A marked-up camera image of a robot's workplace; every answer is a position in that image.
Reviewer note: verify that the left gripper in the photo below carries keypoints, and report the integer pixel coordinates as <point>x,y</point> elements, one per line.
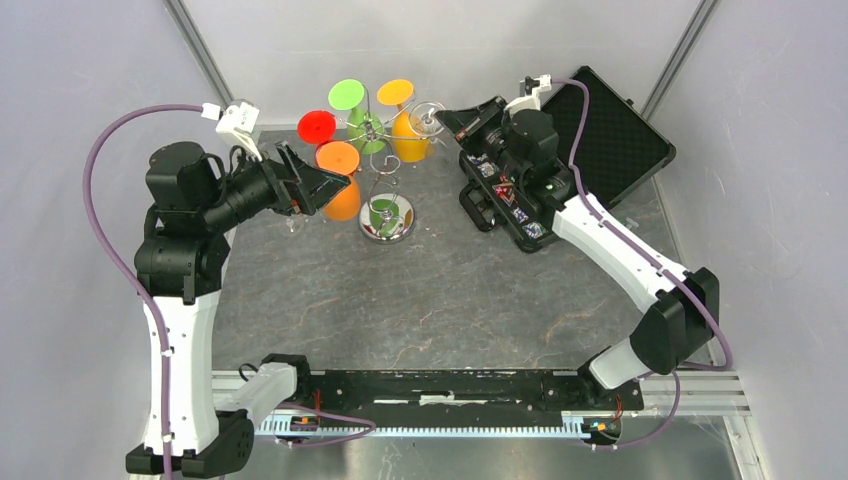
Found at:
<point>309,188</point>

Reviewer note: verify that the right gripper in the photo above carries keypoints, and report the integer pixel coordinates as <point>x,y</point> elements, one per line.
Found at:
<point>463,121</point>

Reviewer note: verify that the clear wine glass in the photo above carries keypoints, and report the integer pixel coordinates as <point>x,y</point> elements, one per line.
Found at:
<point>426,127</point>
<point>293,225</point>

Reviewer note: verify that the clear wine glass front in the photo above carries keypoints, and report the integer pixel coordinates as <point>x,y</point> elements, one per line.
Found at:
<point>293,225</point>

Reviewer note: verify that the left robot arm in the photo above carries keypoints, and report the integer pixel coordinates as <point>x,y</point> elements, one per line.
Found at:
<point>180,266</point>

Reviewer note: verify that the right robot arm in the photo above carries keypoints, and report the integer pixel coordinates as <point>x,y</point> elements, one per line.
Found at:
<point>678,305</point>

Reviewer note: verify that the red wine glass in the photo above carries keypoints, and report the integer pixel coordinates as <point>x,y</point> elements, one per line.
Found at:
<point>317,127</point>

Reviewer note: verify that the yellow wine glass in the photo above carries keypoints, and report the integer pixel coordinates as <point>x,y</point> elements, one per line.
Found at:
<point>408,145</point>

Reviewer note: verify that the green wine glass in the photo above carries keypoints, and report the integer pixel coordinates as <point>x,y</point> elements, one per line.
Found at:
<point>365,130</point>

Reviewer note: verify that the chrome wine glass rack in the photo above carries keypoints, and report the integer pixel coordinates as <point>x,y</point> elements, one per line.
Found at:
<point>386,216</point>

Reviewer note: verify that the black poker chip case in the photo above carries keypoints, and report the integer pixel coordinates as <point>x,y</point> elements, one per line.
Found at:
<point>585,133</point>

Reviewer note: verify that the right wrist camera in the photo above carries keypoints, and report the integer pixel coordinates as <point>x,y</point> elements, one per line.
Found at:
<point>533,87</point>

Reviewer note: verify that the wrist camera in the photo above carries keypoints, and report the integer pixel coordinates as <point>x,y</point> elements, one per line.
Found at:
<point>235,124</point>
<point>533,87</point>

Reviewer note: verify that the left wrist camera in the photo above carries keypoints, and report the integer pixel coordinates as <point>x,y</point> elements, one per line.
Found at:
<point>235,124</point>

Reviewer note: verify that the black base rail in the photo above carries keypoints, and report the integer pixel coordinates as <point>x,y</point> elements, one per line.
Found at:
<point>493,403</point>

